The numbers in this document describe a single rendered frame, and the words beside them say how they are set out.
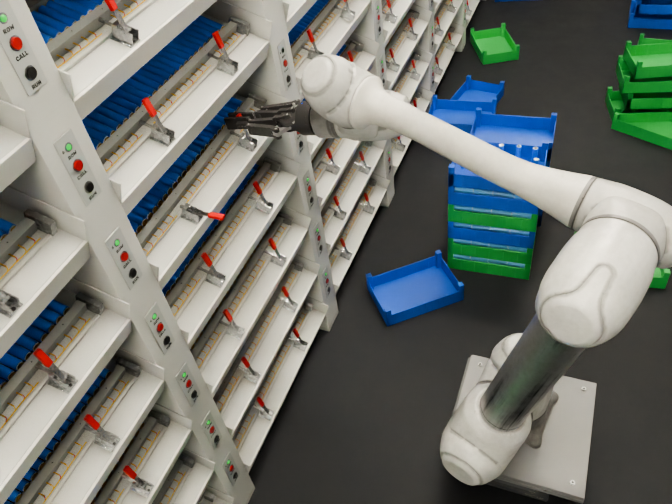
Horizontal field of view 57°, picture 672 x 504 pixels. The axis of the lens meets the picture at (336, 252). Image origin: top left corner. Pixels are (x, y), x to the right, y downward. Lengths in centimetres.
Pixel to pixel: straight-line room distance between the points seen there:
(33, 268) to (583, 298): 83
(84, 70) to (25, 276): 34
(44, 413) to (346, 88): 75
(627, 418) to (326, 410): 91
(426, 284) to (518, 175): 123
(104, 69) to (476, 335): 154
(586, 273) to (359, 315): 139
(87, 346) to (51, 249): 21
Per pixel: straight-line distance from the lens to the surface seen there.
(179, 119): 130
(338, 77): 112
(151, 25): 120
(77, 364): 118
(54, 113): 101
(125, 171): 119
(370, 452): 197
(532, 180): 117
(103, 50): 114
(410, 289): 233
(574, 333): 100
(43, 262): 107
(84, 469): 130
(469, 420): 143
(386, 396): 206
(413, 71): 293
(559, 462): 173
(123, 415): 134
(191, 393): 147
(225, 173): 146
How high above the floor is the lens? 174
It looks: 44 degrees down
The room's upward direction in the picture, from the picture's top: 10 degrees counter-clockwise
